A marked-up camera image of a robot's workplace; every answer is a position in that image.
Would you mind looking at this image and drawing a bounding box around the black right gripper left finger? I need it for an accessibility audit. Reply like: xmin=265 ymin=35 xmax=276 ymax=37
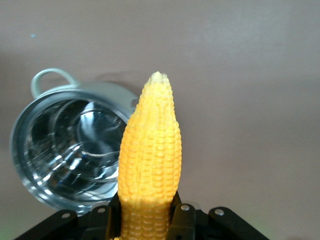
xmin=14 ymin=195 xmax=123 ymax=240

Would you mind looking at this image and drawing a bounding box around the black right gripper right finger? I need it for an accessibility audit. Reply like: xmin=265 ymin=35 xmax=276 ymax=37
xmin=165 ymin=191 xmax=271 ymax=240

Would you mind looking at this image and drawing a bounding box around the yellow corn cob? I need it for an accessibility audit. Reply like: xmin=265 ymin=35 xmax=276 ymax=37
xmin=116 ymin=71 xmax=182 ymax=240

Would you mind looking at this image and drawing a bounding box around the grey-green steel pot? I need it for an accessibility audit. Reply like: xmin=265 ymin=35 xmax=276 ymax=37
xmin=9 ymin=68 xmax=140 ymax=217

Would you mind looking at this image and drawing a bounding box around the brown table mat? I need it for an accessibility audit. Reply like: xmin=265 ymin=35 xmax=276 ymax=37
xmin=0 ymin=0 xmax=320 ymax=240

